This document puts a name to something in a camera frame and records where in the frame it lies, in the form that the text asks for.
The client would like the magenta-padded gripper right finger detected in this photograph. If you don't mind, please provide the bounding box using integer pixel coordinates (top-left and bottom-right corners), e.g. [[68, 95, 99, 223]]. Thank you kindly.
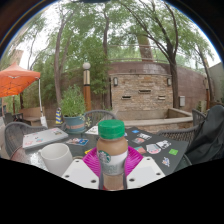
[[123, 146, 167, 191]]

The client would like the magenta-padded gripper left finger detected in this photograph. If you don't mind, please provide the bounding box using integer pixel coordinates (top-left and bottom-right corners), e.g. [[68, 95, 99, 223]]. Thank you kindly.
[[61, 148, 102, 191]]

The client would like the coffee drink bottle green cap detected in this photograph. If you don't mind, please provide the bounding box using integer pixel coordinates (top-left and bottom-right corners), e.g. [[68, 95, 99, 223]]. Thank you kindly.
[[96, 119, 130, 191]]

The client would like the white ceramic mug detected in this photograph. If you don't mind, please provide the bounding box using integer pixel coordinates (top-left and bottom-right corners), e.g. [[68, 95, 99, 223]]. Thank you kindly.
[[40, 142, 74, 178]]

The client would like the colourful printed card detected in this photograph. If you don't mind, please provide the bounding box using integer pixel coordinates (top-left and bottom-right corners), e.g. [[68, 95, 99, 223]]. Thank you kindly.
[[65, 137, 90, 147]]

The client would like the silver laptop with stickers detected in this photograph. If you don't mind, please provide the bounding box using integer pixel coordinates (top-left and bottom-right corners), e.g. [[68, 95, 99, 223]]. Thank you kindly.
[[22, 127, 69, 150]]

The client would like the grey metal mesh chair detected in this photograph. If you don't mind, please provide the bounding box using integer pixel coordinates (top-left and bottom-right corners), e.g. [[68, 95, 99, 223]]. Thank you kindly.
[[3, 121, 48, 158], [156, 109, 208, 145], [83, 109, 118, 128]]

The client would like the blue yellow striped cone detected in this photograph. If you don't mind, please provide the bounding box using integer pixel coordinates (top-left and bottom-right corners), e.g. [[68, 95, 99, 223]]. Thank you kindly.
[[54, 106, 64, 125]]

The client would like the potted green plant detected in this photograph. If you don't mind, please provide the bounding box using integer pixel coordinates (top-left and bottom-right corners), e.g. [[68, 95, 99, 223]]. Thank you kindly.
[[59, 84, 88, 134]]

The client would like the black jacket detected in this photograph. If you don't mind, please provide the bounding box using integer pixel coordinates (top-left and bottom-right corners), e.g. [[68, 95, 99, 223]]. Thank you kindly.
[[184, 104, 224, 166]]

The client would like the wooden bench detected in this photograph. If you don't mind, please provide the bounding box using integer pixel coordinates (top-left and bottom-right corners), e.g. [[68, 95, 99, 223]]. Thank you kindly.
[[18, 106, 46, 126]]

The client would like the stone brick fountain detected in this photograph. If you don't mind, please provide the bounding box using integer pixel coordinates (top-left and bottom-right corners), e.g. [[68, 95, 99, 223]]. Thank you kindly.
[[109, 73, 194, 129]]

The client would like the grey utility box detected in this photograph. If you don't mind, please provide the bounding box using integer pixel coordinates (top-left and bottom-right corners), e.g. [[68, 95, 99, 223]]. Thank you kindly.
[[178, 95, 186, 108]]

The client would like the dark-trunk branching tree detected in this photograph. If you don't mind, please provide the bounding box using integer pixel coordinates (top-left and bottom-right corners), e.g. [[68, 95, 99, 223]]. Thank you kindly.
[[124, 0, 216, 109]]

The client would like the thin-trunk tall tree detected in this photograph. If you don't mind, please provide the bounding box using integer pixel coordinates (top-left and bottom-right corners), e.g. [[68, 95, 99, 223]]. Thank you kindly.
[[53, 6, 78, 116]]

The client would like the orange patio umbrella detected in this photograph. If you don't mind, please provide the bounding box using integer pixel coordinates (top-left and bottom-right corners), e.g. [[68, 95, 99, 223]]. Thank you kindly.
[[0, 62, 48, 128]]

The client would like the globe lamp post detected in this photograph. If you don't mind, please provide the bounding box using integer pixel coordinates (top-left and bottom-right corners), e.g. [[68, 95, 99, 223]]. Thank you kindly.
[[82, 61, 92, 112]]

